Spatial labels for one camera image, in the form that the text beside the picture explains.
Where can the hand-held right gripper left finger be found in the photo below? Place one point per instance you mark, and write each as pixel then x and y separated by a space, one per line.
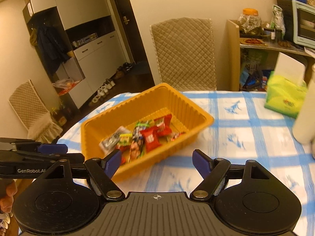
pixel 113 163

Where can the orange plastic tray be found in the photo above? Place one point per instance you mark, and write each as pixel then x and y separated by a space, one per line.
pixel 157 100

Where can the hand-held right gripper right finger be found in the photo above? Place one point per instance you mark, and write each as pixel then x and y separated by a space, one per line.
pixel 200 162

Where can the orange lid glass jar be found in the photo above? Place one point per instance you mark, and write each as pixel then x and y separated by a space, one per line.
pixel 249 22

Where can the row of shoes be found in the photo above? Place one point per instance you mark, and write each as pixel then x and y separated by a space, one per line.
pixel 103 89

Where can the beige quilted chair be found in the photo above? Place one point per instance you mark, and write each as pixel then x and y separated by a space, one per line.
pixel 184 54
pixel 24 103

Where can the wooden shelf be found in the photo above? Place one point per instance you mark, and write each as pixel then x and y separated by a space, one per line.
pixel 232 54

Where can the light blue toaster oven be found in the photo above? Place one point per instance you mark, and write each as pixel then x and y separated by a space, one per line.
pixel 299 29

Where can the green tissue pack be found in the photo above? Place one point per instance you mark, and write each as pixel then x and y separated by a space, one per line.
pixel 283 95

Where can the dark hanging jacket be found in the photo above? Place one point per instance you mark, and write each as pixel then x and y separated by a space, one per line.
pixel 49 46

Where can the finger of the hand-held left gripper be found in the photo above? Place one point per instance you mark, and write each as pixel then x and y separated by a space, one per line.
pixel 51 148
pixel 66 157

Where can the small red candy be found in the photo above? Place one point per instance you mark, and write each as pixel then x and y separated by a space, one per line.
pixel 177 136

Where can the green bag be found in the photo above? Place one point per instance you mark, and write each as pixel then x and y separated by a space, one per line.
pixel 278 17

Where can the white and dark cabinet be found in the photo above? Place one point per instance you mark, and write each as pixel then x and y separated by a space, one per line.
pixel 83 7

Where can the yellow green candy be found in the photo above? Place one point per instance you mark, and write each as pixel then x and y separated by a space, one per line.
pixel 125 139

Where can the clear dark snack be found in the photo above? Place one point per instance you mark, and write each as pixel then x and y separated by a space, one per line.
pixel 112 140

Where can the person's left hand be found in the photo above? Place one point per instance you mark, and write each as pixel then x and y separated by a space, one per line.
pixel 8 194

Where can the white insulated bottle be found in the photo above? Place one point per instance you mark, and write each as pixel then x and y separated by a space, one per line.
pixel 305 118

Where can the red white plastic bag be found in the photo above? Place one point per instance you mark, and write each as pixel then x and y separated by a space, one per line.
pixel 66 84

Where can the red snack packet white print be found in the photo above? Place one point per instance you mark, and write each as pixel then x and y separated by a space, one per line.
pixel 150 139

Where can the dark wooden door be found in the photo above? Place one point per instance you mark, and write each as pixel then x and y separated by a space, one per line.
pixel 133 41

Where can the blue checked tablecloth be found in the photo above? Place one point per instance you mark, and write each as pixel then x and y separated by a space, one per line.
pixel 246 140

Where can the large red snack packet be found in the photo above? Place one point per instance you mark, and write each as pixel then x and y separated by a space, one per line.
pixel 163 125

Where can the amber glass bottles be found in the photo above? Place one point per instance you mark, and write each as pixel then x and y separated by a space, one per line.
pixel 60 118

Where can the long green dark snack packet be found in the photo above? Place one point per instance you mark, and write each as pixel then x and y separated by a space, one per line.
pixel 137 147

